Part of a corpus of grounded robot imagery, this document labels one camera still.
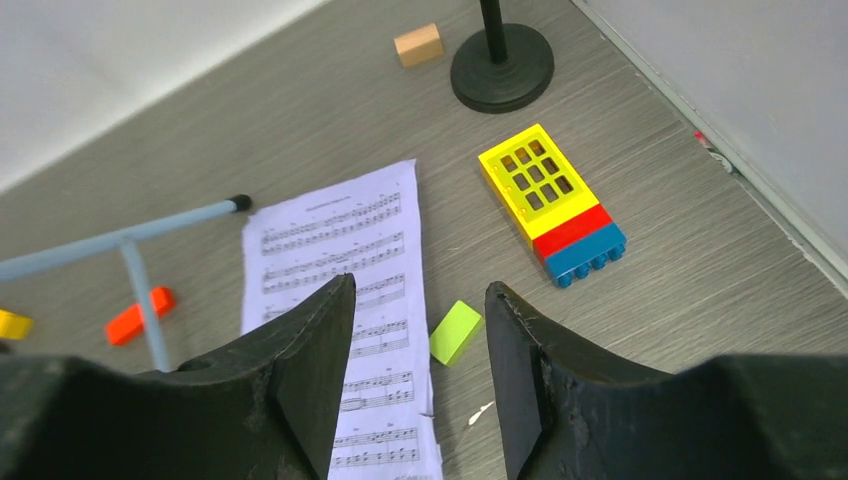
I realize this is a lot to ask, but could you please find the black right microphone stand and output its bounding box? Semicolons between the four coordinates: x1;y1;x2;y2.
450;0;555;114

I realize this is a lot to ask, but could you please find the tan wooden block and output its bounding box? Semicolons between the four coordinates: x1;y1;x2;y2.
394;23;445;68

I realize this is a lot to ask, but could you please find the lime green wooden block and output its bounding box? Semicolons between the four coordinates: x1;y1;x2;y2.
429;300;484;367

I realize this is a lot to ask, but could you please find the light blue music stand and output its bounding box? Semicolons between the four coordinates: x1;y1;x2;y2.
1;194;253;372

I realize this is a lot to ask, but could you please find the yellow red blue brick block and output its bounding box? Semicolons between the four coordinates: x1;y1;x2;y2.
478;124;627;288

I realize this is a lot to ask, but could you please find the sheet music page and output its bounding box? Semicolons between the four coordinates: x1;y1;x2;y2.
241;160;442;479

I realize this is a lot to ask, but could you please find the yellow curved wooden block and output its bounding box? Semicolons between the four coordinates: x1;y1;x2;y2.
0;310;34;340

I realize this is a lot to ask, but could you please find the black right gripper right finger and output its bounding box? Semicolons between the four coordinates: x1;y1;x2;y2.
485;282;847;479

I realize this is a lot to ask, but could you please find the orange rectangular block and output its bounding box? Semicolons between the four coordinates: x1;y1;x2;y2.
104;286;177;346

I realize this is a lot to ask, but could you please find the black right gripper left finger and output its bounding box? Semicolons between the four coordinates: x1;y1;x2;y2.
1;275;354;479

